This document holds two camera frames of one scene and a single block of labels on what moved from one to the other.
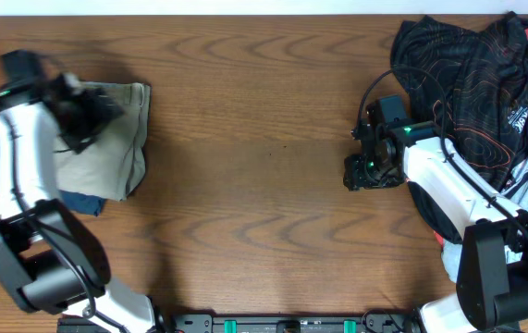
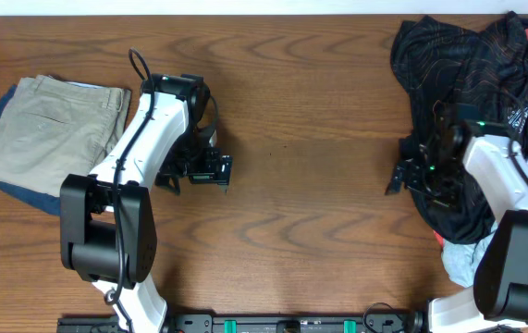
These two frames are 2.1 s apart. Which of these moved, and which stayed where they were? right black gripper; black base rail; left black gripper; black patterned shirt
Moved: left black gripper; right black gripper
Stayed: black patterned shirt; black base rail
